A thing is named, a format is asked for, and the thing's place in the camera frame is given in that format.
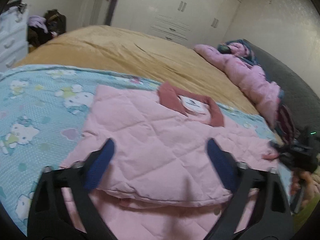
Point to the purple cloth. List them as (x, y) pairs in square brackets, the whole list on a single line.
[(36, 21)]

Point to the blue cartoon cat blanket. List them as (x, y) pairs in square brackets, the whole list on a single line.
[(37, 110)]

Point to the white drawer chest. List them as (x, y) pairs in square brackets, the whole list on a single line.
[(12, 37)]

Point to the dark clothing pile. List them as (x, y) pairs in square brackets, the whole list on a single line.
[(37, 37)]

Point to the grey quilted headboard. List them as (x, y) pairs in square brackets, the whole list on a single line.
[(295, 87)]

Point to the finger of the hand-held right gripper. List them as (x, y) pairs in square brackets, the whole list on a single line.
[(280, 148)]

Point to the black bag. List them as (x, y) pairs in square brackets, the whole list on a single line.
[(56, 20)]

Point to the bed with tan sheet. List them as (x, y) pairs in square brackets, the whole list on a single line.
[(125, 52)]

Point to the pink padded coat pile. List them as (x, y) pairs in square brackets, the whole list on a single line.
[(245, 75)]

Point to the dark striped cloth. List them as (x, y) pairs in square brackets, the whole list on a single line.
[(286, 120)]

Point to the pink quilted jacket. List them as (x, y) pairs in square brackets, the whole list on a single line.
[(150, 142)]

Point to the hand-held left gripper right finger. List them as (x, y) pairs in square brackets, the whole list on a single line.
[(221, 165)]

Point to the white wardrobe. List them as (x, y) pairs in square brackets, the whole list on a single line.
[(200, 2)]

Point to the white room door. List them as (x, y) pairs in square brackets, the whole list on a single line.
[(97, 10)]

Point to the person's right hand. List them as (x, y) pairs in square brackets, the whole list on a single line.
[(306, 178)]

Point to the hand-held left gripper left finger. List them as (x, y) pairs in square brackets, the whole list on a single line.
[(100, 165)]

